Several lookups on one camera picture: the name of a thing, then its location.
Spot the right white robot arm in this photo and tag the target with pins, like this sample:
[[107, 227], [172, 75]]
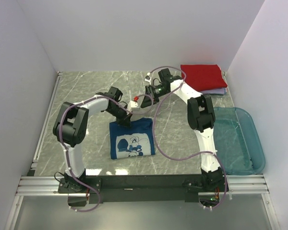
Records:
[[200, 116]]

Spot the red folded t shirt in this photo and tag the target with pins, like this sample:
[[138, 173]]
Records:
[[204, 77]]

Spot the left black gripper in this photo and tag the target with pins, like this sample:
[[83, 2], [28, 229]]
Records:
[[125, 121]]

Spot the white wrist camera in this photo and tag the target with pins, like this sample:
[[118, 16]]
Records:
[[148, 78], [133, 105]]

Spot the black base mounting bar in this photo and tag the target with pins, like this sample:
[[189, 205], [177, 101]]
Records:
[[134, 188]]

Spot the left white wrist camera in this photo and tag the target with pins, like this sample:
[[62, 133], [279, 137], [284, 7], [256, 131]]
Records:
[[133, 105]]

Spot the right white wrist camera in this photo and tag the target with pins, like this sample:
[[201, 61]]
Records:
[[148, 78]]

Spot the teal plastic bin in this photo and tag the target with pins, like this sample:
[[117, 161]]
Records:
[[237, 142]]

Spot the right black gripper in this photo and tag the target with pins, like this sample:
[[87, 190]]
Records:
[[147, 100]]

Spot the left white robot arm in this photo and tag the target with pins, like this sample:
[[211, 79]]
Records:
[[71, 125]]

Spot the blue t shirt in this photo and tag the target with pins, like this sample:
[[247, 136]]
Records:
[[133, 141]]

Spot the lavender folded t shirt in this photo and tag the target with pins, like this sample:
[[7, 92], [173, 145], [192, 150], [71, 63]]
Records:
[[217, 91]]

